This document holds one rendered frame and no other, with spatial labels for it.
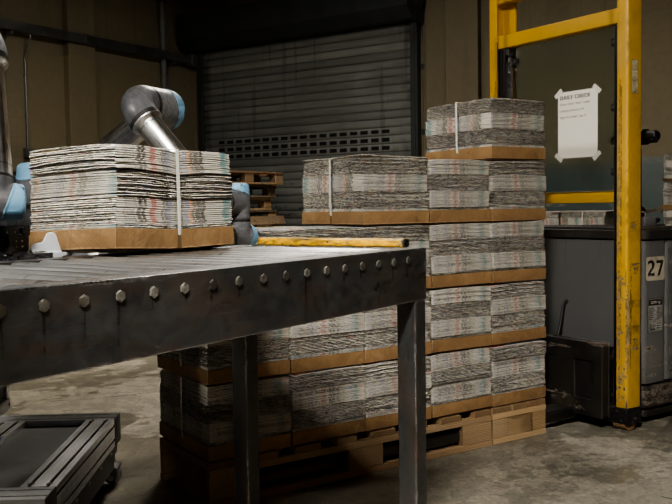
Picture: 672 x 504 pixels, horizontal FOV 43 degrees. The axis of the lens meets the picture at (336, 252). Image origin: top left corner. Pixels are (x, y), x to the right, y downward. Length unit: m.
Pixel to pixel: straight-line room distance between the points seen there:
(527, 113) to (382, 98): 7.08
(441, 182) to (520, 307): 0.61
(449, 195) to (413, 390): 1.22
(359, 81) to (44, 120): 3.70
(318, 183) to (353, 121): 7.55
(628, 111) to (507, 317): 0.92
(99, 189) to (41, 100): 8.67
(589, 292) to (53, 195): 2.46
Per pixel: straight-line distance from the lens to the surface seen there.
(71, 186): 1.98
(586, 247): 3.83
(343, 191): 2.95
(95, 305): 1.24
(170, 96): 2.64
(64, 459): 2.50
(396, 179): 2.95
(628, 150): 3.52
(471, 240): 3.17
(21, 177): 2.76
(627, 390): 3.59
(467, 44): 9.94
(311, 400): 2.81
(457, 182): 3.12
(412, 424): 2.03
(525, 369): 3.42
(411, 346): 1.99
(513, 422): 3.41
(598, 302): 3.81
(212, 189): 2.09
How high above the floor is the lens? 0.90
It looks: 3 degrees down
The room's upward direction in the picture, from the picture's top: 1 degrees counter-clockwise
